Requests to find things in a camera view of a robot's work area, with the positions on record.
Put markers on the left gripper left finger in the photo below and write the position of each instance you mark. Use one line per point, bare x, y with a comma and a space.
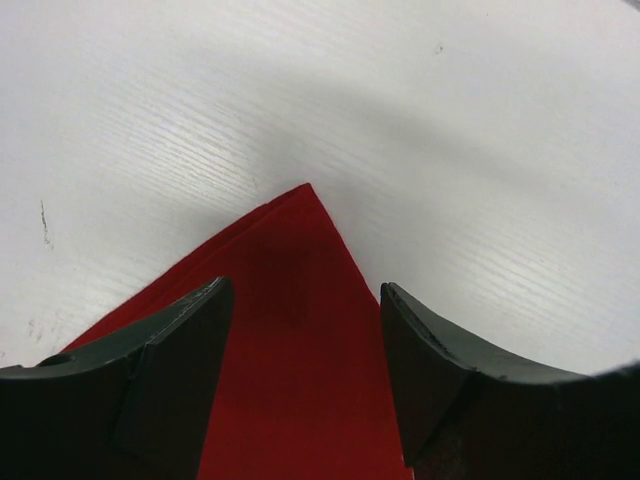
134, 404

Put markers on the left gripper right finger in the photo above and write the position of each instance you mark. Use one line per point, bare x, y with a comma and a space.
468, 409

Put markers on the dark red t-shirt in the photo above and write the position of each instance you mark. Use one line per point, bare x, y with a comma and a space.
304, 391

